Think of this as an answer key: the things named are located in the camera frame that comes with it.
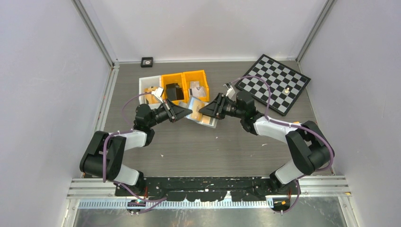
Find tan credit card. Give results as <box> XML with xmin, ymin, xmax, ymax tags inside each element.
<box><xmin>200</xmin><ymin>115</ymin><xmax>216</xmax><ymax>127</ymax></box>
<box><xmin>190</xmin><ymin>99</ymin><xmax>205</xmax><ymax>122</ymax></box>

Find right orange storage bin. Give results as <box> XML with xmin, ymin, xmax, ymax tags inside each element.
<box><xmin>183</xmin><ymin>70</ymin><xmax>210</xmax><ymax>102</ymax></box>

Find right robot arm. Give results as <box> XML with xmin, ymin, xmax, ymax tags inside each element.
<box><xmin>199</xmin><ymin>91</ymin><xmax>334</xmax><ymax>194</ymax></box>

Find black box in bin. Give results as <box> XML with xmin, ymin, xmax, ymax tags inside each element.
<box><xmin>166</xmin><ymin>83</ymin><xmax>184</xmax><ymax>101</ymax></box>

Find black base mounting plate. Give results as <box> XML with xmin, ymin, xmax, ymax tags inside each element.
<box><xmin>115</xmin><ymin>176</ymin><xmax>297</xmax><ymax>202</ymax></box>

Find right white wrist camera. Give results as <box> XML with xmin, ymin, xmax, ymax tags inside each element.
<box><xmin>224</xmin><ymin>82</ymin><xmax>235</xmax><ymax>99</ymax></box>

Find orange storage bin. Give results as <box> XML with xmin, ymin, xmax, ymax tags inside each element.
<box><xmin>161</xmin><ymin>72</ymin><xmax>188</xmax><ymax>105</ymax></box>
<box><xmin>183</xmin><ymin>70</ymin><xmax>210</xmax><ymax>102</ymax></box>

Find cards in orange bin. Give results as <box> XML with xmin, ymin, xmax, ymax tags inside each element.
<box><xmin>188</xmin><ymin>81</ymin><xmax>207</xmax><ymax>98</ymax></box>

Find small black square device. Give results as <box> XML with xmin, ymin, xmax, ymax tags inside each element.
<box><xmin>140</xmin><ymin>57</ymin><xmax>154</xmax><ymax>68</ymax></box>

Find wooden pieces in bin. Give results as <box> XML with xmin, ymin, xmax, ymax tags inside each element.
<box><xmin>144</xmin><ymin>87</ymin><xmax>151</xmax><ymax>104</ymax></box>

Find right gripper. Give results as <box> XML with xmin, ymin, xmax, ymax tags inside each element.
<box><xmin>200</xmin><ymin>93</ymin><xmax>245</xmax><ymax>120</ymax></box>

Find black white chessboard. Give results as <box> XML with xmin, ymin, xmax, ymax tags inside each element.
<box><xmin>235</xmin><ymin>54</ymin><xmax>311</xmax><ymax>116</ymax></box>

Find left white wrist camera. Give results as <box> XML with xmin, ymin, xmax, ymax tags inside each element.
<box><xmin>150</xmin><ymin>87</ymin><xmax>164</xmax><ymax>104</ymax></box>

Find white storage bin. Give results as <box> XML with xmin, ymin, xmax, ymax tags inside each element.
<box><xmin>139</xmin><ymin>75</ymin><xmax>163</xmax><ymax>109</ymax></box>

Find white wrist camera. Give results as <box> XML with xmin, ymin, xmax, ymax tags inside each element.
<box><xmin>150</xmin><ymin>87</ymin><xmax>164</xmax><ymax>104</ymax></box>
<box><xmin>224</xmin><ymin>82</ymin><xmax>235</xmax><ymax>99</ymax></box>

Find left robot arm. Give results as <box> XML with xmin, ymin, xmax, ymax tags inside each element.
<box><xmin>79</xmin><ymin>99</ymin><xmax>192</xmax><ymax>196</ymax></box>

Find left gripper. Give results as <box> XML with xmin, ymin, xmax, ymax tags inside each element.
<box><xmin>148</xmin><ymin>98</ymin><xmax>192</xmax><ymax>128</ymax></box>

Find middle orange storage bin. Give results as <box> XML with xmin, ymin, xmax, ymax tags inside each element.
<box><xmin>161</xmin><ymin>72</ymin><xmax>188</xmax><ymax>105</ymax></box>

